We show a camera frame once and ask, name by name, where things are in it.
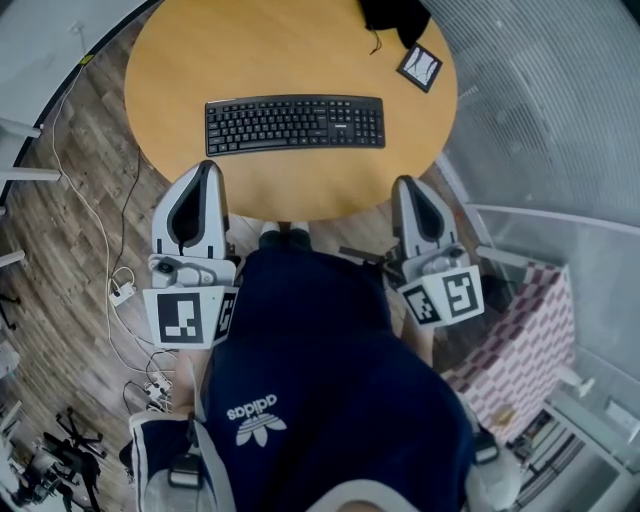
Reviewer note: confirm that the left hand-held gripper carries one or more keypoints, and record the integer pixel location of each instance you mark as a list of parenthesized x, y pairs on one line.
[(180, 317)]

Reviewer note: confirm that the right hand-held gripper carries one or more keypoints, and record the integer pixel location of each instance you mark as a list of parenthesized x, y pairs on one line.
[(460, 295)]

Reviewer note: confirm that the black keyboard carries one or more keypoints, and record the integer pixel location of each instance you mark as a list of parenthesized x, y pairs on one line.
[(295, 125)]

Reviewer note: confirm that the person's right forearm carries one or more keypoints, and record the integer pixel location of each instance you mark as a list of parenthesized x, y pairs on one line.
[(417, 345)]

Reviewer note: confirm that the person's left forearm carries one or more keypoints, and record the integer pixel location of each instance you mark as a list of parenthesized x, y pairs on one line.
[(187, 380)]

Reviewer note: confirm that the person's left white shoe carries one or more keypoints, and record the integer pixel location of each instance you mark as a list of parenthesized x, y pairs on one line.
[(270, 227)]

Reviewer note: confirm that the person's white shoe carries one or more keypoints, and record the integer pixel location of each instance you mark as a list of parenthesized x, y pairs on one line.
[(300, 228), (270, 227)]

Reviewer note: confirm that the person's left leg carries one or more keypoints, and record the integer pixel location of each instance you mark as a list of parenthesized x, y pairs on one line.
[(270, 242)]

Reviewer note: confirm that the person's leg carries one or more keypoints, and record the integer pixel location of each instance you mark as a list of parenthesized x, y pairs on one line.
[(270, 242), (299, 241)]

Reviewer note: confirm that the person's right white shoe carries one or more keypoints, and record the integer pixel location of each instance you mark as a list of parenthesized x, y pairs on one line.
[(300, 228)]

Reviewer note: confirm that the person's right leg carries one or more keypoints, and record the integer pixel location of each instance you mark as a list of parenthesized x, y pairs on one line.
[(299, 241)]

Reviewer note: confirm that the pink checkered box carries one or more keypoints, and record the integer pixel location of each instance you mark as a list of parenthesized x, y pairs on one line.
[(520, 350)]

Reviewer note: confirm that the person's navy striped shirt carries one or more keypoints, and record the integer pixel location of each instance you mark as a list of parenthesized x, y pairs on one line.
[(310, 350)]

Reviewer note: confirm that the white side table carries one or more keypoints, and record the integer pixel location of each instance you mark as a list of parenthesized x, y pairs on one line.
[(25, 132)]

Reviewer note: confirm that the round wooden table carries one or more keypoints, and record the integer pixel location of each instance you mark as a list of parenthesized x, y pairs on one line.
[(280, 50)]

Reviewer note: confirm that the small white stand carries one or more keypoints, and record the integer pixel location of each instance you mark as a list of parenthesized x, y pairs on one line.
[(577, 386)]

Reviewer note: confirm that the black office chair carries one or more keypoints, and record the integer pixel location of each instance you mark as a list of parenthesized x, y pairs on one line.
[(75, 450)]

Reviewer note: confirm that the white metal shelf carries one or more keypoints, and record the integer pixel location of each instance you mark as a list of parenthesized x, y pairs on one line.
[(575, 450)]

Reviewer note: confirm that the black picture frame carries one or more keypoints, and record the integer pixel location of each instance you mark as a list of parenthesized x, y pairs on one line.
[(420, 67)]

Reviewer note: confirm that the white wall outlet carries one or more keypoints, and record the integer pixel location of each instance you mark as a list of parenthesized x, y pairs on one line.
[(76, 27)]

